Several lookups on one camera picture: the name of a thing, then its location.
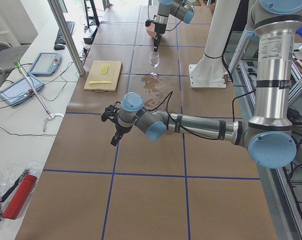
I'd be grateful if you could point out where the red cylinder bottle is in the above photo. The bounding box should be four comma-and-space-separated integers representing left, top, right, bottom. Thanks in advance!
2, 174, 38, 220

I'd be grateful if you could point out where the pink bowl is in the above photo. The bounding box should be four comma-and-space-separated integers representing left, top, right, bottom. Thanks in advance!
145, 27, 156, 38

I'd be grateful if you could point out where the clear plastic bag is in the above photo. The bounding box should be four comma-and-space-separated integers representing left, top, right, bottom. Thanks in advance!
0, 161, 44, 225

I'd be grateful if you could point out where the wooden cutting board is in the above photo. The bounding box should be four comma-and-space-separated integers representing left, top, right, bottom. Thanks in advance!
83, 60, 122, 92

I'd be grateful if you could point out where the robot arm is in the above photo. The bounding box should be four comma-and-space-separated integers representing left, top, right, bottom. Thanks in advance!
101, 0, 302, 169
150, 0, 195, 52

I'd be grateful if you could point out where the aluminium frame post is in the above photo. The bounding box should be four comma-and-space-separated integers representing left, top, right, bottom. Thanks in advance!
48, 0, 85, 76

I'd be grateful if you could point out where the far teach pendant tablet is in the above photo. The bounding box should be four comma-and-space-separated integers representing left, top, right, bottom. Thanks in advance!
28, 52, 62, 77

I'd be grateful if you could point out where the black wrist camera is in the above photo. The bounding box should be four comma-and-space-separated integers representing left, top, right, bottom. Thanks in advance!
101, 104, 120, 124
145, 19, 155, 29

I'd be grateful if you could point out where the teach pendant tablet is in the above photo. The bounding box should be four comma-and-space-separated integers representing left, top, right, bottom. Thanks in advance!
28, 52, 62, 77
0, 74, 45, 107

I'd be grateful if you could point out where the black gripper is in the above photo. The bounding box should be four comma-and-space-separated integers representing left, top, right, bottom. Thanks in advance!
153, 21, 166, 52
110, 123, 132, 147

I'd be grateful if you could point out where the near teach pendant tablet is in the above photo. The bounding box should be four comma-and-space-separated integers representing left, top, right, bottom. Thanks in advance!
0, 74, 45, 107

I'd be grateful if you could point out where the black computer mouse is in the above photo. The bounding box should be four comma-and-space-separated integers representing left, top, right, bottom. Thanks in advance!
53, 43, 65, 51

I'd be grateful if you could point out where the black keyboard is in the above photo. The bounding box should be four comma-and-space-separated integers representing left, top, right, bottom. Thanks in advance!
54, 20, 76, 44

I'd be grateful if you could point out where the metal rod green tip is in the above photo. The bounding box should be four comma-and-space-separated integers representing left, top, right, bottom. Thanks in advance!
14, 60, 64, 133

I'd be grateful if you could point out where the clear wine glass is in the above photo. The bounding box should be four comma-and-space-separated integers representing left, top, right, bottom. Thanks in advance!
149, 51, 160, 79

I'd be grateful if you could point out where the yellow plastic knife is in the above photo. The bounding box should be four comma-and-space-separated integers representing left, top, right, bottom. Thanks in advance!
88, 80, 113, 85

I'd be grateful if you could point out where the grey office chair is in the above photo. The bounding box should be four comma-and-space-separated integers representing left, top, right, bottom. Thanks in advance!
0, 30, 31, 80

